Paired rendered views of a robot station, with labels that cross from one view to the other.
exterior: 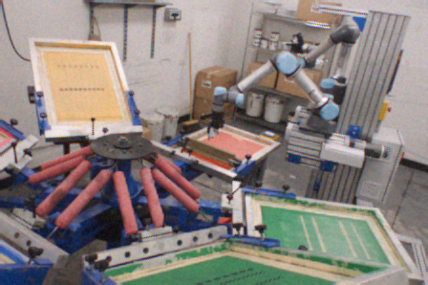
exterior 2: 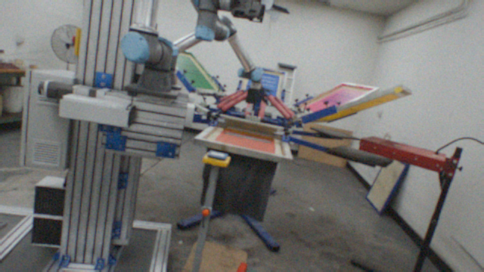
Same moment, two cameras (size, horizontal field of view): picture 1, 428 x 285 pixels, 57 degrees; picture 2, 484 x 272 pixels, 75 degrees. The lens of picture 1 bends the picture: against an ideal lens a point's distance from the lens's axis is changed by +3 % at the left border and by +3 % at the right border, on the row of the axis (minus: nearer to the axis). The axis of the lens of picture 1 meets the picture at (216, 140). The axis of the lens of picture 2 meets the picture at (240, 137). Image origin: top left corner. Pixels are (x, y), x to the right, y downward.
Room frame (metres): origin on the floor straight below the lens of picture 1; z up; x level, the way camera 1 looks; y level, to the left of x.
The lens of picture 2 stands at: (4.58, -1.07, 1.40)
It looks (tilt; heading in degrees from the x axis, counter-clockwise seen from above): 11 degrees down; 154
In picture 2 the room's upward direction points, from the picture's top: 12 degrees clockwise
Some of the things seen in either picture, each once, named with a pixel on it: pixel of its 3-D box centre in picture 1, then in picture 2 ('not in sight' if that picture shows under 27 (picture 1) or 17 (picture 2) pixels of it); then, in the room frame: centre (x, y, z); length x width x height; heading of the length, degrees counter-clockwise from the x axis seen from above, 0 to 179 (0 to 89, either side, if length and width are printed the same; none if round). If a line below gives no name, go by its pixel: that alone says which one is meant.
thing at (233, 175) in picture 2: not in sight; (236, 183); (2.89, -0.21, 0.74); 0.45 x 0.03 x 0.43; 61
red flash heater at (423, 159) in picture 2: not in sight; (404, 153); (2.93, 1.18, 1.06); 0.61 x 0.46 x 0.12; 31
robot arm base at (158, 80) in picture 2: not in sight; (155, 78); (3.06, -0.82, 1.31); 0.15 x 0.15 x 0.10
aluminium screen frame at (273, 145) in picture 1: (224, 147); (246, 139); (2.63, -0.06, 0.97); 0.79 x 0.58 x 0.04; 151
